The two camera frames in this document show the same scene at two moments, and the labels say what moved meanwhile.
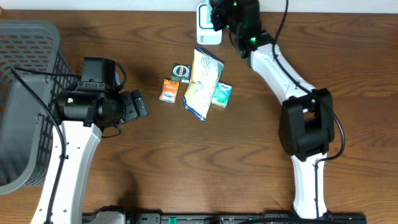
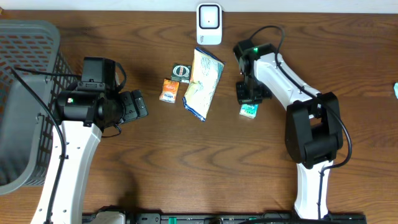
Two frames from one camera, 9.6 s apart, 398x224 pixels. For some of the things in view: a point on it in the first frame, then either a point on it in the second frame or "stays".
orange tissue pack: [170, 91] stays
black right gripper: [215, 12] → [242, 98]
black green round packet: [181, 73] stays
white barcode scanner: [206, 33] stays
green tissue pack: [222, 94] → [250, 111]
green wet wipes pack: [209, 11] → [395, 89]
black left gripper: [130, 99] stays
